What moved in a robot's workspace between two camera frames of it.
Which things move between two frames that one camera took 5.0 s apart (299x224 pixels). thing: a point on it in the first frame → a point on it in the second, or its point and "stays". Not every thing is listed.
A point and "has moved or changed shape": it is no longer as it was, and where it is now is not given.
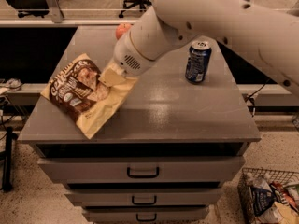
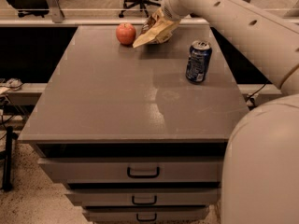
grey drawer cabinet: x=163 y=154 stays
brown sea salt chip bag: x=78 y=92 has moved or changed shape
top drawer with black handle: x=169 y=169 stays
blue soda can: x=197 y=61 stays
